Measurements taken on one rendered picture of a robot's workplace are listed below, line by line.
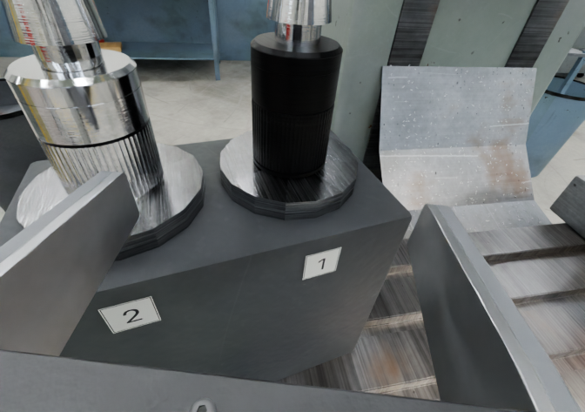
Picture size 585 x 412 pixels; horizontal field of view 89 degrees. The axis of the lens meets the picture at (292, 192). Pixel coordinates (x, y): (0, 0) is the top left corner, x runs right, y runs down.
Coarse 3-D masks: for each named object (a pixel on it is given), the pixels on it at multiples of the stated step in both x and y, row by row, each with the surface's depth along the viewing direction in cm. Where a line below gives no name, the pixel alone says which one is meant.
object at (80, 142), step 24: (144, 96) 14; (48, 120) 12; (72, 120) 12; (96, 120) 12; (120, 120) 13; (144, 120) 14; (48, 144) 12; (72, 144) 12; (96, 144) 13; (120, 144) 13; (144, 144) 14; (72, 168) 13; (96, 168) 13; (120, 168) 14; (144, 168) 15; (144, 192) 15
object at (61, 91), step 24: (24, 72) 11; (48, 72) 11; (72, 72) 12; (96, 72) 12; (120, 72) 12; (24, 96) 11; (48, 96) 11; (72, 96) 11; (96, 96) 12; (120, 96) 12
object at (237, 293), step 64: (64, 192) 15; (192, 192) 16; (256, 192) 16; (320, 192) 17; (384, 192) 19; (128, 256) 14; (192, 256) 14; (256, 256) 15; (320, 256) 17; (384, 256) 20; (128, 320) 14; (192, 320) 16; (256, 320) 19; (320, 320) 22
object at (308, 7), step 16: (272, 0) 13; (288, 0) 13; (304, 0) 13; (320, 0) 13; (272, 16) 14; (288, 16) 13; (304, 16) 13; (320, 16) 13; (288, 32) 14; (304, 32) 14; (320, 32) 15
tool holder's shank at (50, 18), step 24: (24, 0) 10; (48, 0) 10; (72, 0) 10; (24, 24) 10; (48, 24) 10; (72, 24) 11; (96, 24) 11; (48, 48) 11; (72, 48) 11; (96, 48) 12
